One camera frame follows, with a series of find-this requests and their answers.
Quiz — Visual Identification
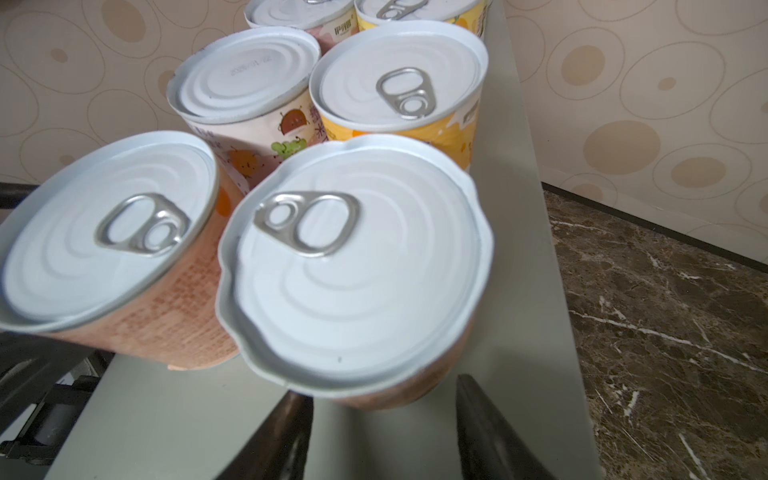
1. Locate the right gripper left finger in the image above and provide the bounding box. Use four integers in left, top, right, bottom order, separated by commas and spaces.
217, 391, 314, 480

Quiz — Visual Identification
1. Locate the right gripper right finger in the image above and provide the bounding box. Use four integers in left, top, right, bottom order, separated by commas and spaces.
455, 374, 554, 479

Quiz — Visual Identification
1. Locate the orange label can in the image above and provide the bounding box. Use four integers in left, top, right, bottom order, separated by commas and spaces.
1, 131, 243, 370

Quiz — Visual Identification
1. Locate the pink label can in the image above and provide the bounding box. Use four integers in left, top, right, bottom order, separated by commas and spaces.
244, 0, 360, 54
166, 27, 328, 192

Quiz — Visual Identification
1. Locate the yellow label can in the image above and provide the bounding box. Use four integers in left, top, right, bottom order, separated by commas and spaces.
353, 0, 491, 37
309, 20, 489, 170

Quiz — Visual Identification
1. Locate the grey metal cabinet box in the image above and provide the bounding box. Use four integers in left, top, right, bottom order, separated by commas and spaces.
48, 2, 602, 479

